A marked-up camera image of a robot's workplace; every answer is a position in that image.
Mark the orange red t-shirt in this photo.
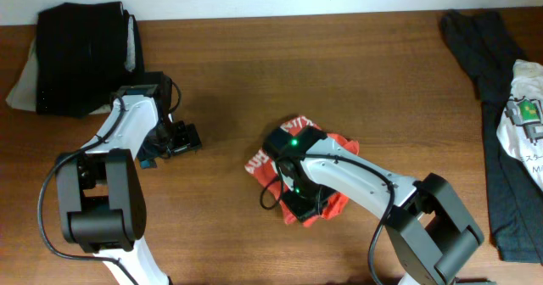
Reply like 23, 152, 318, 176
245, 115, 360, 227

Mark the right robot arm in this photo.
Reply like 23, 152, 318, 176
262, 126, 484, 284

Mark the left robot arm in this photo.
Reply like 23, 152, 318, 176
53, 94, 202, 284

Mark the folded black garment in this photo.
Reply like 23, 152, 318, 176
35, 1, 145, 120

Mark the folded grey garment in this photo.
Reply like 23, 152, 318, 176
5, 3, 137, 115

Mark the white printed t-shirt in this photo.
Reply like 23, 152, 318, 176
496, 59, 542, 189

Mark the dark grey garment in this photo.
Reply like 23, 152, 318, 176
439, 9, 543, 264

